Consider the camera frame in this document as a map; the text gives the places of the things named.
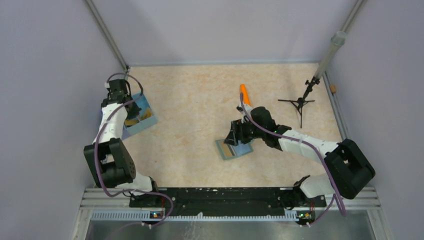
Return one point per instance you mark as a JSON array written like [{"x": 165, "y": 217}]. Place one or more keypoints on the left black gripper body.
[{"x": 133, "y": 111}]

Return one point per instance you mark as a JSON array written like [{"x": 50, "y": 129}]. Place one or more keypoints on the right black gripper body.
[{"x": 249, "y": 131}]

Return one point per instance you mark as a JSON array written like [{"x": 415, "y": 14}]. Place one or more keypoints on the green card holder wallet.
[{"x": 240, "y": 150}]

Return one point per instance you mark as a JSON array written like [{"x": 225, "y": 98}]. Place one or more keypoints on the gold credit card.
[{"x": 227, "y": 151}]

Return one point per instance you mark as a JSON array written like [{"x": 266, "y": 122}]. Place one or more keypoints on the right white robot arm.
[{"x": 347, "y": 170}]

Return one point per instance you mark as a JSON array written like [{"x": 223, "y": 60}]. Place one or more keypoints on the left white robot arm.
[{"x": 109, "y": 161}]

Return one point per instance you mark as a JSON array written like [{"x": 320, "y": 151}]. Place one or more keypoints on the gold card in box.
[{"x": 131, "y": 122}]

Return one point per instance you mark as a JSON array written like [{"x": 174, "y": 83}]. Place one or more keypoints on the gold card in right compartment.
[{"x": 147, "y": 114}]

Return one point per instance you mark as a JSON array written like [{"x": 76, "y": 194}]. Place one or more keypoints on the orange cylinder tube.
[{"x": 245, "y": 97}]

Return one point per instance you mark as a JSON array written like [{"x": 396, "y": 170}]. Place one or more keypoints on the blue three-compartment organizer box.
[{"x": 117, "y": 122}]

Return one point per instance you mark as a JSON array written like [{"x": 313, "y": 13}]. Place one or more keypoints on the black tripod stand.
[{"x": 301, "y": 101}]

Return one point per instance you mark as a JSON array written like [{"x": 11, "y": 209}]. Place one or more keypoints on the small orange block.
[{"x": 332, "y": 88}]

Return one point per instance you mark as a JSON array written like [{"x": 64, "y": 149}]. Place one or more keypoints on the grey pole on tripod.
[{"x": 336, "y": 42}]

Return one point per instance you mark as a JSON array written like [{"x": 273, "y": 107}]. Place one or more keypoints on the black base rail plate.
[{"x": 228, "y": 201}]

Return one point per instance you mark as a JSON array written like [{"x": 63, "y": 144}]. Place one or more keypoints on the white perforated cable tray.
[{"x": 156, "y": 216}]

